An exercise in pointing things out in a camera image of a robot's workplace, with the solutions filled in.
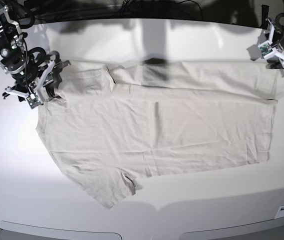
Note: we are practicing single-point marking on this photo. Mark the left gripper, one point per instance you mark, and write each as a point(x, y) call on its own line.
point(275, 61)

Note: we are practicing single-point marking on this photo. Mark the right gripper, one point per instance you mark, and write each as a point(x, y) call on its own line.
point(37, 79)

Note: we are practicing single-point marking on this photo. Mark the light grey T-shirt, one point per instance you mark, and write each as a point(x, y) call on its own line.
point(110, 126)

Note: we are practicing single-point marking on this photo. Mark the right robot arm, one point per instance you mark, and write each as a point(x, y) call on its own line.
point(14, 52)

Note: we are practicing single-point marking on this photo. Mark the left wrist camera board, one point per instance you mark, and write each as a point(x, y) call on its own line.
point(265, 48)

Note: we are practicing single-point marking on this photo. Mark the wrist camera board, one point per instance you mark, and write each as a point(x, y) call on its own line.
point(265, 48)
point(33, 101)

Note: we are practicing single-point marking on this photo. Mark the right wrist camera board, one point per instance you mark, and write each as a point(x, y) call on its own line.
point(33, 101)

